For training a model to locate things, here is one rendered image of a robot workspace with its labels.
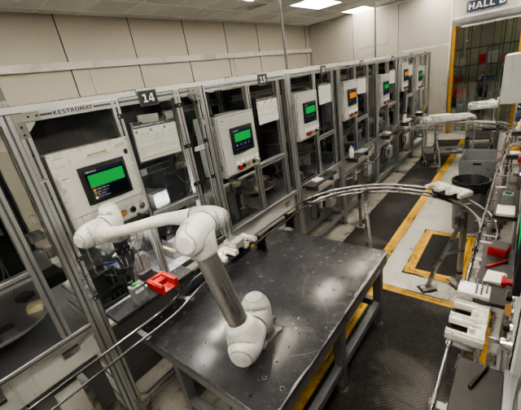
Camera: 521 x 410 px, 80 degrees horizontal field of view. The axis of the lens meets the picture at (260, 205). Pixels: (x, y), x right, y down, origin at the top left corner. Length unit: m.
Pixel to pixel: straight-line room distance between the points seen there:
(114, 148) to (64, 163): 0.26
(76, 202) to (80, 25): 4.44
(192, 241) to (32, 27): 4.83
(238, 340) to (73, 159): 1.19
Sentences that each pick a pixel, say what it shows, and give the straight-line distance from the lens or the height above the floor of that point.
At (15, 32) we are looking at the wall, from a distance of 5.68.
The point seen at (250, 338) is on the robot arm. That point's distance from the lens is 1.56.
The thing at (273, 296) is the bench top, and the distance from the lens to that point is 2.14.
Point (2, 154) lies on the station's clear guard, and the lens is 1.77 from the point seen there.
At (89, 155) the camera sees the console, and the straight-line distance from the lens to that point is 1.85.
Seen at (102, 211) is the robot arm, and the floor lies 1.51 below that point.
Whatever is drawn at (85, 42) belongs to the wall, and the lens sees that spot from 5.97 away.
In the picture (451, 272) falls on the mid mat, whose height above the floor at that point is 0.01.
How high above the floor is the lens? 2.00
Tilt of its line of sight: 22 degrees down
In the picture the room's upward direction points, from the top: 9 degrees counter-clockwise
